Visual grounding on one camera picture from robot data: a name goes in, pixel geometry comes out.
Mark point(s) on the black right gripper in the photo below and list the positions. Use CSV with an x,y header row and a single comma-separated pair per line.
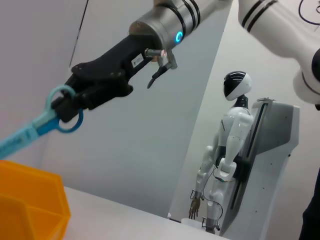
x,y
112,67

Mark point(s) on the blue capped scissors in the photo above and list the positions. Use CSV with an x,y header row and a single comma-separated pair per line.
x,y
37,123

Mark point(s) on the yellow plastic bin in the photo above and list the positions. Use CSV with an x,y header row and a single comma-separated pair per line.
x,y
30,195

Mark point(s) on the white humanoid robot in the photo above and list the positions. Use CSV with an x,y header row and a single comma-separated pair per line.
x,y
235,130

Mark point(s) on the grey robot stand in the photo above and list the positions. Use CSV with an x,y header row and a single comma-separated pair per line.
x,y
275,140

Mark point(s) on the dark blue torso cover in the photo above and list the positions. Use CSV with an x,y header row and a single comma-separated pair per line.
x,y
311,215

